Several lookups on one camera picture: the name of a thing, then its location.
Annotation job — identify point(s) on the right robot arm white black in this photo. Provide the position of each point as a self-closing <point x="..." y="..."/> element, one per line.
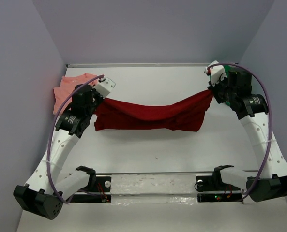
<point x="271" y="179"/>

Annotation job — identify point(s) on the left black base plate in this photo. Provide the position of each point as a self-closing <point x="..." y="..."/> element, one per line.
<point x="98" y="193"/>

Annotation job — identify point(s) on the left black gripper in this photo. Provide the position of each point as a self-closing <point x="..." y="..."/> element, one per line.
<point x="96" y="97"/>

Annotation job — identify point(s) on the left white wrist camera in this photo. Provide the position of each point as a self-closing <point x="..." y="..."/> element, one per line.
<point x="104" y="86"/>

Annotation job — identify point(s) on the dark red t shirt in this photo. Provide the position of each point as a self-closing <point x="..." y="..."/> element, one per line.
<point x="185" y="115"/>

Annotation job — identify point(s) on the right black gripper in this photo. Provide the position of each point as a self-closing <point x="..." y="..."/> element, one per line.
<point x="217" y="88"/>

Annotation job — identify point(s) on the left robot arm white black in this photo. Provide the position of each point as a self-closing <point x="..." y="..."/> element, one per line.
<point x="42" y="194"/>

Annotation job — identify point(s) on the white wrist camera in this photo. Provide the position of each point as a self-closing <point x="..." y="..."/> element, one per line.
<point x="216" y="73"/>
<point x="104" y="86"/>

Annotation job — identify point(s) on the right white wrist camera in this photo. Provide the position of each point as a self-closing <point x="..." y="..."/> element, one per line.
<point x="216" y="73"/>

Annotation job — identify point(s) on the crumpled green t shirt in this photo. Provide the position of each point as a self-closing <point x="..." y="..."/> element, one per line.
<point x="226" y="68"/>

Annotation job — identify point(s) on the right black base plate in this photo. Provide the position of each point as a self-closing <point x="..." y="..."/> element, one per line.
<point x="210" y="192"/>

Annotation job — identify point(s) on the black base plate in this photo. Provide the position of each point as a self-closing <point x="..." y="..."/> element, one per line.
<point x="98" y="193"/>
<point x="210" y="192"/>

